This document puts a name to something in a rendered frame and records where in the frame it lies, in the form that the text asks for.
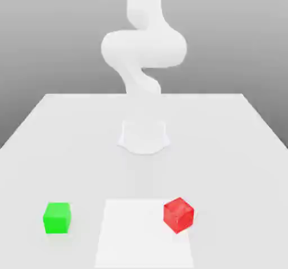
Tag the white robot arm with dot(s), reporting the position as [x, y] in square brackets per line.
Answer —
[144, 48]

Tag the small red cube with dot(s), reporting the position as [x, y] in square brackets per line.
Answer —
[178, 216]

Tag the small green cube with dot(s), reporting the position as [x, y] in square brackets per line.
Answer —
[57, 218]

